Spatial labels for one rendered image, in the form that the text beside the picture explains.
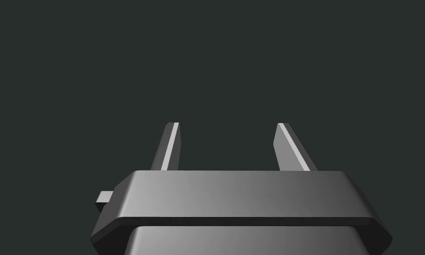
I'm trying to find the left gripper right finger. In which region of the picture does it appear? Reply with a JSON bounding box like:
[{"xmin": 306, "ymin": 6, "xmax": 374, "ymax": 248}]
[{"xmin": 273, "ymin": 123, "xmax": 319, "ymax": 172}]

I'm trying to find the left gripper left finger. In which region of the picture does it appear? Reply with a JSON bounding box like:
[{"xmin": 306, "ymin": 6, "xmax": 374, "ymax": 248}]
[{"xmin": 150, "ymin": 122, "xmax": 181, "ymax": 171}]

